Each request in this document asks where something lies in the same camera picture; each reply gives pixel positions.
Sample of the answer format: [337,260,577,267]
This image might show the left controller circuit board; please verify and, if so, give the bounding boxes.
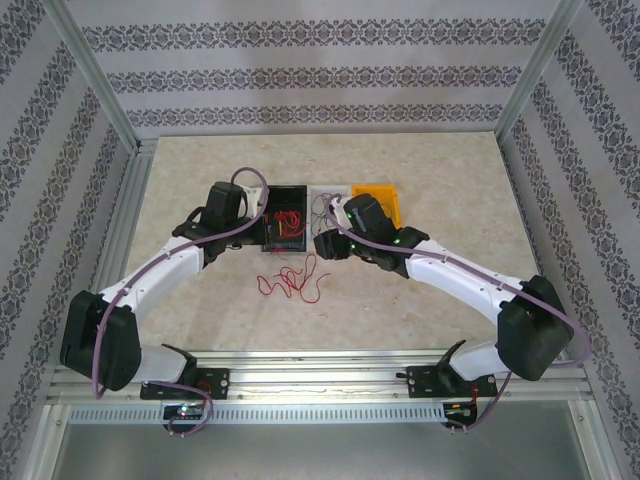
[163,404,207,420]

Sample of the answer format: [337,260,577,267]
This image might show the thin red cable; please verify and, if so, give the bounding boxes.
[271,209,308,238]
[255,254,330,305]

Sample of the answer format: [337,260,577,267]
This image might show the arm purple sleeved cable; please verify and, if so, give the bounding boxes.
[323,194,592,434]
[93,166,269,439]

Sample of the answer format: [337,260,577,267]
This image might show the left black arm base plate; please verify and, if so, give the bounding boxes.
[140,367,232,402]

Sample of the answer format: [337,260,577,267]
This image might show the left arm purple sleeved cable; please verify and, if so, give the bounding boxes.
[93,166,269,439]

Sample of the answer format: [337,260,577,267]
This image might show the black plastic bin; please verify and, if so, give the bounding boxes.
[259,184,308,255]

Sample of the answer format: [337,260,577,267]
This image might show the left aluminium side rail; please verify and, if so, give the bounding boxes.
[73,141,157,351]

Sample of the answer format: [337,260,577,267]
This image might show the right arm purple sleeved cable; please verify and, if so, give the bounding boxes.
[323,194,592,434]

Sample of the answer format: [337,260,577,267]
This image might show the aluminium frame post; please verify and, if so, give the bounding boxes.
[48,0,142,151]
[493,0,587,137]

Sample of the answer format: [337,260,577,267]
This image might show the right aluminium side rail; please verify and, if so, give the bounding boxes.
[498,133,567,351]

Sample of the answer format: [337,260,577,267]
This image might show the thin purple cable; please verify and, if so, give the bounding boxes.
[310,196,342,233]

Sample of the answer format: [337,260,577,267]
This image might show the grey metal shelf panel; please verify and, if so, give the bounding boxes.
[29,404,621,480]

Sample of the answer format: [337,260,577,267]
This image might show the aluminium side rail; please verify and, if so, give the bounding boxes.
[498,133,567,351]
[73,141,157,351]

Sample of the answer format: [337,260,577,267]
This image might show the slotted metal cable duct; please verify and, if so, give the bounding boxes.
[66,403,447,424]

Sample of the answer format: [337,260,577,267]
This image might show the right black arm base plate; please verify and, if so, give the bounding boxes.
[406,365,499,400]

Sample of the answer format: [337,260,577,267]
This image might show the aluminium front rail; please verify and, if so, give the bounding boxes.
[48,347,594,402]

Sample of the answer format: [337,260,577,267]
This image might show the left aluminium frame post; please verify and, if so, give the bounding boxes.
[48,0,142,151]

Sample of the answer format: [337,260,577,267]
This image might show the yellow plastic bin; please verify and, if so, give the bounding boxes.
[350,183,404,232]

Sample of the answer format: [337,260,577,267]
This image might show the right aluminium frame post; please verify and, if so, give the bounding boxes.
[493,0,587,137]

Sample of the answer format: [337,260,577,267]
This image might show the white translucent plastic bin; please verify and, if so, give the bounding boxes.
[308,184,352,237]

